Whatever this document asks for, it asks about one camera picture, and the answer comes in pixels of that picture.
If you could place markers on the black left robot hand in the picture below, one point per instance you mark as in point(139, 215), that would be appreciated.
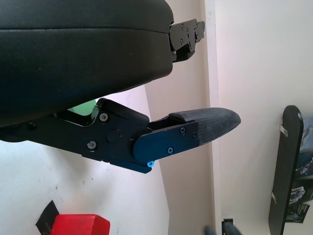
point(73, 61)

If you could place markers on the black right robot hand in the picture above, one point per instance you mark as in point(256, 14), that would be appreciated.
point(211, 230)

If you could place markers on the green wooden block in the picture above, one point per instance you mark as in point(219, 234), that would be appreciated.
point(82, 109)

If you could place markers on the red wooden block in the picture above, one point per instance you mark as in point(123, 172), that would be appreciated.
point(78, 225)

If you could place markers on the black oblong board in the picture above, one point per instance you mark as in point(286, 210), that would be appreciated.
point(284, 171)

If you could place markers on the printed dark cardboard box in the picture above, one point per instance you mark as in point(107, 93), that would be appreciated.
point(303, 176)

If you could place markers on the black tape strip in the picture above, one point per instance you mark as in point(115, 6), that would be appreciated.
point(47, 215)

